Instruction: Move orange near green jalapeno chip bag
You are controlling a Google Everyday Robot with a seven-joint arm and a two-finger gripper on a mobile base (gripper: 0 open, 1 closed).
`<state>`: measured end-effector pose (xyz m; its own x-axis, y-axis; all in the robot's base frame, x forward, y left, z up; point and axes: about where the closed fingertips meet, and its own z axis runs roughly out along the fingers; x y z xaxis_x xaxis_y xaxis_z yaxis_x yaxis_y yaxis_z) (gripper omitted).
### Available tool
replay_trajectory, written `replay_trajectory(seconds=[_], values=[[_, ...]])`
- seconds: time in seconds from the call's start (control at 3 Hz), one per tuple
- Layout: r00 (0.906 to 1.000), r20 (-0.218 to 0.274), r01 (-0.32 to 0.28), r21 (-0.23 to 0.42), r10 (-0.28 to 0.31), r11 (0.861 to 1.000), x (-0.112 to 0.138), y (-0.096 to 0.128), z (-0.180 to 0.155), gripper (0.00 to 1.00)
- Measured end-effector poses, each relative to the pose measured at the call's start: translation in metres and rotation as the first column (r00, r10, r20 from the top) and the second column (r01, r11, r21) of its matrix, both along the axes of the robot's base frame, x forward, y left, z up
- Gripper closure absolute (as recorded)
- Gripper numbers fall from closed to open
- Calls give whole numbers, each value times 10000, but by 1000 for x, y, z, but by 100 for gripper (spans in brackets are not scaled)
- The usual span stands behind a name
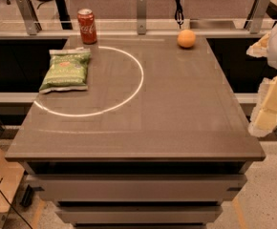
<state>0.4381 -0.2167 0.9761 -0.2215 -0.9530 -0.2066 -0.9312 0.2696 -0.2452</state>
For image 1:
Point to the left metal rail bracket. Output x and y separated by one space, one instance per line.
29 16

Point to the upper grey drawer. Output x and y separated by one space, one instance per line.
154 188

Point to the grey drawer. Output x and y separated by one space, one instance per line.
154 188
139 214

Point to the right metal rail bracket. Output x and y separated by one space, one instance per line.
254 22

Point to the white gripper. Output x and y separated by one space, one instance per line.
264 118

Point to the metal rail bracket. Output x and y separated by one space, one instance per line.
29 16
254 22
141 17

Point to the orange fruit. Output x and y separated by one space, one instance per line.
186 39

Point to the middle metal rail bracket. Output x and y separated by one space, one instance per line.
141 17

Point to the red cola can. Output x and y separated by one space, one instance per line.
87 26

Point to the green jalapeno chip bag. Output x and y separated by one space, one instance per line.
68 71

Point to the lower grey drawer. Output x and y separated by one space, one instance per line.
139 214

